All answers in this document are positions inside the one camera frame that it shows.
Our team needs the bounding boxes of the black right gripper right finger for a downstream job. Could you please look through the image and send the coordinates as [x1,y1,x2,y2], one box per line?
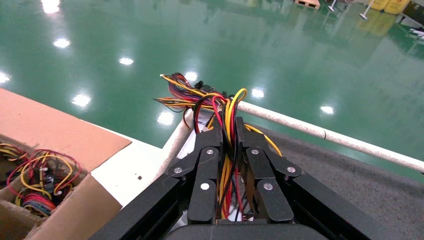
[235,116,302,224]

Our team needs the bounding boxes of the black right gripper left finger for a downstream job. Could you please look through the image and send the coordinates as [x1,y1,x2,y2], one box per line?
[167,116,224,225]

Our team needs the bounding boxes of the brown cardboard divider box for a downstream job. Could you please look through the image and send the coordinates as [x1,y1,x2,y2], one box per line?
[0,87,133,240]

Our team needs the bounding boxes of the wooden pallet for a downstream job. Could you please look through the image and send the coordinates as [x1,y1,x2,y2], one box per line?
[294,0,322,9]

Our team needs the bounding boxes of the yellow bin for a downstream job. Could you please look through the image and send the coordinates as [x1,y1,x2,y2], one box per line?
[384,0,412,16]
[368,0,390,11]

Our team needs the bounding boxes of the white pipe table frame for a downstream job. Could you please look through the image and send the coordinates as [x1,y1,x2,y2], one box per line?
[158,99,424,175]

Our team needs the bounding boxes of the wire harnesses inside box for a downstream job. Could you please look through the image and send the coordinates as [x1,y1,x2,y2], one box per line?
[6,149,83,219]

